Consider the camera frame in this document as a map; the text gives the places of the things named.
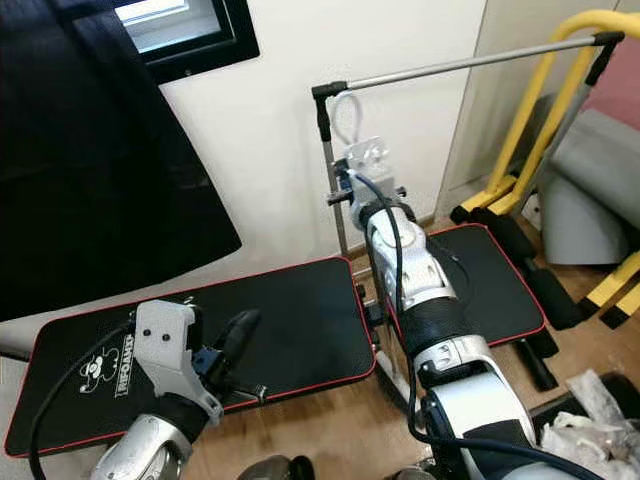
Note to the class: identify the grey metal base bar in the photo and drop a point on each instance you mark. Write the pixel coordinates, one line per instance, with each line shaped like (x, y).
(395, 378)

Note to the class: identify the grey curved padded seat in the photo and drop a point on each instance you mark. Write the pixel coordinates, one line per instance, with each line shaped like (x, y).
(595, 165)

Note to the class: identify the black foam roller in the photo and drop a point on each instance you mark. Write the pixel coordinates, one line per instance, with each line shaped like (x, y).
(545, 285)

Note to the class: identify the yellow metal exercise frame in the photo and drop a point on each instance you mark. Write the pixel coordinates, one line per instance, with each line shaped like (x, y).
(525, 110)

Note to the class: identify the frosted glass panel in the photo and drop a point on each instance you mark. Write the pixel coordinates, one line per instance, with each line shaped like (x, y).
(480, 100)

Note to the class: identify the silver garment rack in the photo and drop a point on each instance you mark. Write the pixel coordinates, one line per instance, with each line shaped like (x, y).
(460, 66)

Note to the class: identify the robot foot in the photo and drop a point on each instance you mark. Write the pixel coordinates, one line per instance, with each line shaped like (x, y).
(270, 470)
(412, 474)

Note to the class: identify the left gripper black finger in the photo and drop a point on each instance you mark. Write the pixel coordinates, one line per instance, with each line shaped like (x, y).
(240, 337)

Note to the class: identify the black framed window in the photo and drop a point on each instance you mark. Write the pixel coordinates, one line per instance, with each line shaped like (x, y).
(242, 40)

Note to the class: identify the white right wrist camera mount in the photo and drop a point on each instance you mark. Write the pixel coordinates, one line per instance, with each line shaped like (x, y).
(370, 160)

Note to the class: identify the small black red-trimmed bench pad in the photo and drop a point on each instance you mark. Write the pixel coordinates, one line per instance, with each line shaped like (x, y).
(500, 280)

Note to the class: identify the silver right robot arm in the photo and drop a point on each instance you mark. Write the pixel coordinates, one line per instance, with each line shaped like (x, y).
(470, 400)

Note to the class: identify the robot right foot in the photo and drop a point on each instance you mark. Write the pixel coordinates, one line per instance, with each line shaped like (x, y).
(412, 474)

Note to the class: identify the black hanging cloth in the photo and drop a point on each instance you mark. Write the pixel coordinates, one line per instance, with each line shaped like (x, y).
(100, 150)

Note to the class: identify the crumpled clear plastic bag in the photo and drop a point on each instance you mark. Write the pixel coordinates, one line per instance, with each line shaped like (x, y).
(590, 420)

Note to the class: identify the large black red-trimmed bench pad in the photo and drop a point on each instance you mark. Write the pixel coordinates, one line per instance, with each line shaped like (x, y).
(290, 330)

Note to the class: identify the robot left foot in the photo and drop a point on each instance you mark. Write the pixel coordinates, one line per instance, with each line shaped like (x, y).
(270, 470)

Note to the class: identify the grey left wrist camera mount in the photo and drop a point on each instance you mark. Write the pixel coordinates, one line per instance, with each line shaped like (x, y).
(165, 345)

